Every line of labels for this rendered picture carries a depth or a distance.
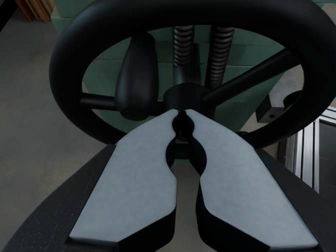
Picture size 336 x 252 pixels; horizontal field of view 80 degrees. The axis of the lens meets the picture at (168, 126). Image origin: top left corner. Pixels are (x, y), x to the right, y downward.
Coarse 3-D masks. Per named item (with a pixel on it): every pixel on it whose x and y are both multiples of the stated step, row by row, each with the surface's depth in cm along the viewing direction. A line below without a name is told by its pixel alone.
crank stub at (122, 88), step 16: (144, 32) 13; (128, 48) 12; (144, 48) 12; (128, 64) 11; (144, 64) 11; (128, 80) 11; (144, 80) 11; (128, 96) 10; (144, 96) 10; (128, 112) 11; (144, 112) 11
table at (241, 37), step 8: (312, 0) 29; (320, 0) 29; (328, 0) 29; (152, 32) 23; (160, 32) 23; (168, 32) 23; (200, 32) 23; (208, 32) 23; (240, 32) 23; (248, 32) 23; (160, 40) 24; (168, 40) 24; (200, 40) 24; (208, 40) 24; (232, 40) 24; (240, 40) 24; (248, 40) 24; (256, 40) 24; (264, 40) 24; (272, 40) 24
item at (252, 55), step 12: (60, 24) 34; (108, 48) 38; (120, 48) 38; (156, 48) 37; (168, 48) 37; (204, 48) 37; (240, 48) 37; (252, 48) 37; (264, 48) 37; (276, 48) 37; (168, 60) 40; (204, 60) 40; (228, 60) 40; (240, 60) 39; (252, 60) 39
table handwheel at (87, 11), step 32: (96, 0) 12; (128, 0) 11; (160, 0) 11; (192, 0) 11; (224, 0) 11; (256, 0) 11; (288, 0) 11; (64, 32) 14; (96, 32) 13; (128, 32) 13; (256, 32) 13; (288, 32) 12; (320, 32) 13; (64, 64) 15; (192, 64) 25; (288, 64) 16; (320, 64) 15; (64, 96) 19; (96, 96) 22; (192, 96) 21; (224, 96) 19; (320, 96) 18; (96, 128) 26; (288, 128) 24
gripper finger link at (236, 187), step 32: (192, 128) 10; (224, 128) 9; (192, 160) 9; (224, 160) 8; (256, 160) 8; (224, 192) 6; (256, 192) 6; (224, 224) 6; (256, 224) 5; (288, 224) 5
